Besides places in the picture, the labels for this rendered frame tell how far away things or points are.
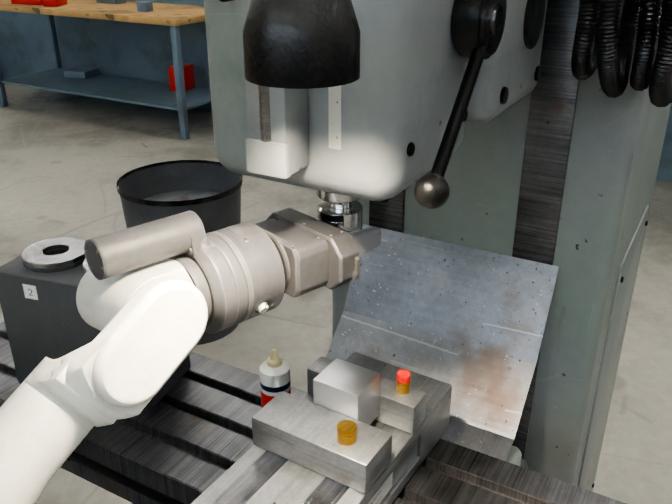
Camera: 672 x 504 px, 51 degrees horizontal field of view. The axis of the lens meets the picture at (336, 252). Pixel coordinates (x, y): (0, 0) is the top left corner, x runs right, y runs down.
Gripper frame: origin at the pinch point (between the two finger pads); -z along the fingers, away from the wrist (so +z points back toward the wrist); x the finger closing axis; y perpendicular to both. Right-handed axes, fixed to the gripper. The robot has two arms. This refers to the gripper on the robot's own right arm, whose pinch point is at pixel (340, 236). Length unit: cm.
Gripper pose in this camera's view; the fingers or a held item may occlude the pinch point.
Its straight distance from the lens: 74.7
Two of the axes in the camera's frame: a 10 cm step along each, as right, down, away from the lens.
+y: -0.1, 9.1, 4.2
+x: -6.8, -3.1, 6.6
